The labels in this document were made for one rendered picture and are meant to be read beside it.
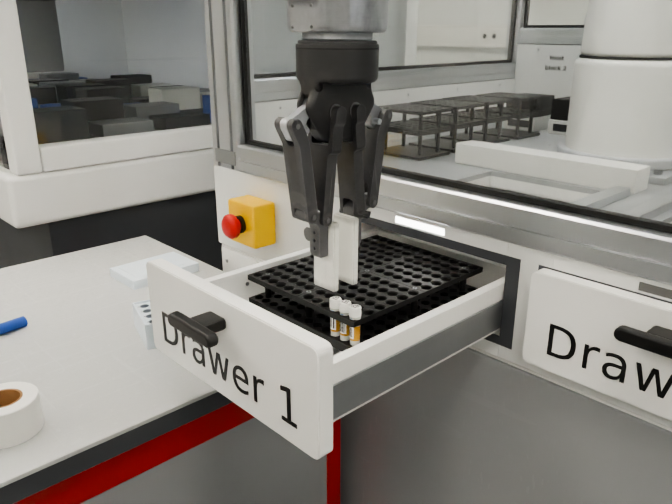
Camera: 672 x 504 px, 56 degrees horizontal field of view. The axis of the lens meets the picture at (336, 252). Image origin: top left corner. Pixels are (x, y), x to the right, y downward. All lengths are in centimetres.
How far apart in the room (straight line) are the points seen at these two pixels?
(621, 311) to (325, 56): 37
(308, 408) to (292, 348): 5
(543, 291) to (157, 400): 46
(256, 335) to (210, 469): 32
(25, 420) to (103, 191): 76
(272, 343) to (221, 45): 64
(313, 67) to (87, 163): 90
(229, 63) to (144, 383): 53
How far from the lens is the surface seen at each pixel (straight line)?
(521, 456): 84
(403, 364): 64
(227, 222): 101
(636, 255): 68
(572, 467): 81
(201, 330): 60
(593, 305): 69
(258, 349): 59
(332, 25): 55
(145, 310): 95
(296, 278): 73
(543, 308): 72
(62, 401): 83
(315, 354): 52
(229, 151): 110
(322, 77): 56
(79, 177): 140
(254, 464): 92
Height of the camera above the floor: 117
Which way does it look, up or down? 19 degrees down
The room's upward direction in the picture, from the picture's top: straight up
